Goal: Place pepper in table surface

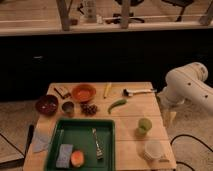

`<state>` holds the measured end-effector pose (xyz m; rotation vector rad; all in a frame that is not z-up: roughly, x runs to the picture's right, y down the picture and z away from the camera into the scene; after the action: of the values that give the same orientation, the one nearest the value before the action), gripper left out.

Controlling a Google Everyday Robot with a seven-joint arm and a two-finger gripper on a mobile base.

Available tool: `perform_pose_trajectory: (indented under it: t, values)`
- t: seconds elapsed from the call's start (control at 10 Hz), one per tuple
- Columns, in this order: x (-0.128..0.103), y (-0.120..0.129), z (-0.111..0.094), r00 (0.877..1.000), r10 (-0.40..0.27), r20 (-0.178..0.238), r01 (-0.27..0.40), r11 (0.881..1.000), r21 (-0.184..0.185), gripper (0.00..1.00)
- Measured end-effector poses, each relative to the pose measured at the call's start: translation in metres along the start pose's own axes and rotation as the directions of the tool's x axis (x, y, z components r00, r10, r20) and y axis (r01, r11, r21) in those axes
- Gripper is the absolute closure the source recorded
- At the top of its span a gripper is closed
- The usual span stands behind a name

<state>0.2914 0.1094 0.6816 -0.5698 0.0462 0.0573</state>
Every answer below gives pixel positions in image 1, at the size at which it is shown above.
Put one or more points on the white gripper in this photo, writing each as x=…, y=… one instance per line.
x=168, y=114

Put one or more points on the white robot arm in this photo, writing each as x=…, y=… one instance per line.
x=185, y=82

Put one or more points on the green plastic cup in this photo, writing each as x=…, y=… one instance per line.
x=144, y=125

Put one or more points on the white plastic container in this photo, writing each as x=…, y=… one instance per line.
x=153, y=150

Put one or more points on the bunch of dark grapes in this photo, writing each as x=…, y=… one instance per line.
x=88, y=109

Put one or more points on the metal fork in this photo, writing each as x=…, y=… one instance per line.
x=99, y=153

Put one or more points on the orange bowl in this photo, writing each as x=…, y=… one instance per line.
x=83, y=93

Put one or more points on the green plastic tray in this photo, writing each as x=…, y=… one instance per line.
x=78, y=132

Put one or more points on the small metal cup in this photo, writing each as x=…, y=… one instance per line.
x=68, y=108

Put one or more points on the brown chocolate bar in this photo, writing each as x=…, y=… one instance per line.
x=63, y=92

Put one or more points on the orange peach fruit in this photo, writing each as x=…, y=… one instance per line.
x=77, y=158

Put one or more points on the blue sponge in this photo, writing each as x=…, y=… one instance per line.
x=63, y=158

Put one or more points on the dark red bowl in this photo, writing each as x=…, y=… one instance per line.
x=47, y=105

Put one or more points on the light blue cloth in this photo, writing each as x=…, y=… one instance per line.
x=40, y=141

